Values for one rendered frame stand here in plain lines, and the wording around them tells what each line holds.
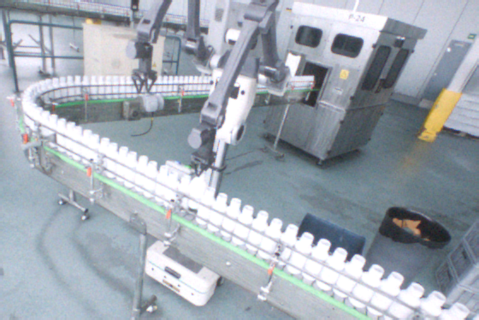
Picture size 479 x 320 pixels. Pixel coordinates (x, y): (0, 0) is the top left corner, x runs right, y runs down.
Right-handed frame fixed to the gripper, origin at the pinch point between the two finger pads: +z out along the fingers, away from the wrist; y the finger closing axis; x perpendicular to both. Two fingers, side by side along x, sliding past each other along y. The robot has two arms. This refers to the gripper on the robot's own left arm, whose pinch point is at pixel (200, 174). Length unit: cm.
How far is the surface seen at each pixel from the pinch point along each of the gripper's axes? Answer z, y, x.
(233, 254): 23.9, -6.3, -24.9
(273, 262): 12.5, -12.8, -40.6
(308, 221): 30, 52, -43
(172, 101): 25, 139, 112
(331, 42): -44, 375, 34
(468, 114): 58, 910, -253
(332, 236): 32, 52, -57
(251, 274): 28.5, -6.2, -34.2
